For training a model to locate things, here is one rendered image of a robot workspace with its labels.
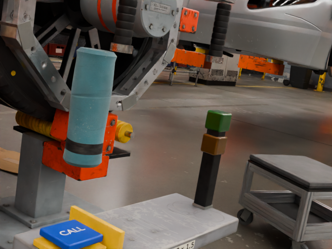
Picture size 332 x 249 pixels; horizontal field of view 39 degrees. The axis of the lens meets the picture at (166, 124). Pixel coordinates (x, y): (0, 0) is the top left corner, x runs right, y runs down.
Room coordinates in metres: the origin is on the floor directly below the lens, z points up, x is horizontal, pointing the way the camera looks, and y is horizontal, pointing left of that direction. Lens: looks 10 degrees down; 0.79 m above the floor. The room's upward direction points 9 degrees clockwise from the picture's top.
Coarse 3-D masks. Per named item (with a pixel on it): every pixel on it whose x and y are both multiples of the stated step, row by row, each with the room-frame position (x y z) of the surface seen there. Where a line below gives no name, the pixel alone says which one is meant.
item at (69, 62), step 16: (48, 0) 1.16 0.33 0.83; (64, 0) 1.20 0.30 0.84; (64, 16) 1.20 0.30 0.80; (80, 16) 1.30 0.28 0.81; (48, 32) 1.19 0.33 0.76; (80, 32) 1.25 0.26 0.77; (96, 32) 1.30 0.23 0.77; (96, 48) 1.31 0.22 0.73; (64, 64) 1.23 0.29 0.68; (128, 64) 1.39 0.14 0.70; (64, 80) 1.22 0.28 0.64
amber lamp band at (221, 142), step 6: (204, 138) 0.97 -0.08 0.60; (210, 138) 0.96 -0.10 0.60; (216, 138) 0.95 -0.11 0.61; (222, 138) 0.96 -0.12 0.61; (204, 144) 0.96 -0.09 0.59; (210, 144) 0.95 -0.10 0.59; (216, 144) 0.95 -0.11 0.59; (222, 144) 0.96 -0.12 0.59; (204, 150) 0.96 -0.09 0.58; (210, 150) 0.95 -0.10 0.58; (216, 150) 0.95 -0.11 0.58; (222, 150) 0.97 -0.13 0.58
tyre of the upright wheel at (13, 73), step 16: (0, 0) 1.04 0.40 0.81; (0, 16) 1.04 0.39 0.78; (0, 48) 1.05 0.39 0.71; (144, 48) 1.43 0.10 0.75; (0, 64) 1.05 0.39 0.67; (16, 64) 1.08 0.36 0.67; (0, 80) 1.06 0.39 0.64; (16, 80) 1.08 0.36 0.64; (0, 96) 1.12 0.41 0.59; (16, 96) 1.09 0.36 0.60; (32, 96) 1.12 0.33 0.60; (32, 112) 1.14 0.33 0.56; (48, 112) 1.17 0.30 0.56
